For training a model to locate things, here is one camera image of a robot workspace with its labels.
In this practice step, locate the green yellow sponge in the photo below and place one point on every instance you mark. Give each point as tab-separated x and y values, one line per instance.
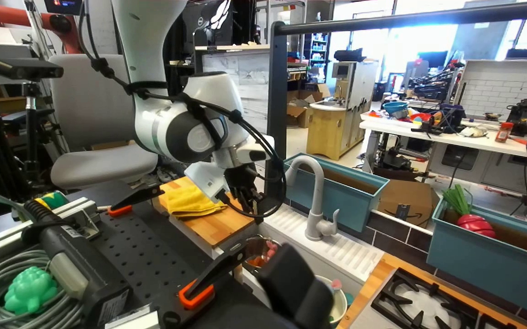
54	199

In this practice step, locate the aluminium rail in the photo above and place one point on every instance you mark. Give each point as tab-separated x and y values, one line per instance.
9	229

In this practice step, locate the black perforated breadboard table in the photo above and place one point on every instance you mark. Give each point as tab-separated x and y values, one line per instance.
148	249

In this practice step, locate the white work table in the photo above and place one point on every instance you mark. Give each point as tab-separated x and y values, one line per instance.
459	139

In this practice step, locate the silver kitchen faucet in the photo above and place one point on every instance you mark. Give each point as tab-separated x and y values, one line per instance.
318	201

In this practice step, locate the yellow terry towel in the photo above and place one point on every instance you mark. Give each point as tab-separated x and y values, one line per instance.
188	201

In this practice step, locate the white bowl teal outside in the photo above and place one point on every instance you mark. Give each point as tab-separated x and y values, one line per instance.
340	302

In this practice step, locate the grey metal cabinet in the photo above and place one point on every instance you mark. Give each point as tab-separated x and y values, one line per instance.
356	82

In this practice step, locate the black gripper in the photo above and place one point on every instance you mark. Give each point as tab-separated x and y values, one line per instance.
241	177

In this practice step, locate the red toy vegetable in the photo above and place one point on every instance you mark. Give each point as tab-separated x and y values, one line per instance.
477	225

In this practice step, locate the black camera on tripod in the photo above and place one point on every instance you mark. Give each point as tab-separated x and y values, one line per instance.
27	68

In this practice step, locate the green toy vegetable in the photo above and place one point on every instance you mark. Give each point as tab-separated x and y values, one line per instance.
459	199

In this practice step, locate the black metal frame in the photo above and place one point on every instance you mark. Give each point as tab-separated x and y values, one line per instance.
278	92

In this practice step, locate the black grey toy stovetop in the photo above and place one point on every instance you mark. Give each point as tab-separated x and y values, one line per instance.
411	304

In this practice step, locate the wooden cabinet grey top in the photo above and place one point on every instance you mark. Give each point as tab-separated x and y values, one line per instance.
334	130

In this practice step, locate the green plastic object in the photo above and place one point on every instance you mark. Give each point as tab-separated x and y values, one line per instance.
31	291

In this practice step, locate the pink red plushie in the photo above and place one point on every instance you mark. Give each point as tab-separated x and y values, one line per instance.
268	252

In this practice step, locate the teal planter box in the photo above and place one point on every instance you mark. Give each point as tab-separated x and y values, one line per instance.
484	265
353	203

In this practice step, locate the orange red robot arm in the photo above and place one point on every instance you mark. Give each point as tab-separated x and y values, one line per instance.
63	28

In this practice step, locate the white black Franka arm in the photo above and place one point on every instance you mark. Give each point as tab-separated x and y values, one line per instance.
155	37

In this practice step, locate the grey office chair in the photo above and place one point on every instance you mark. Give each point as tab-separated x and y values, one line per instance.
93	102

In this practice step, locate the brown cardboard piece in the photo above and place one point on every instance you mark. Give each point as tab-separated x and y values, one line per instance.
407	201

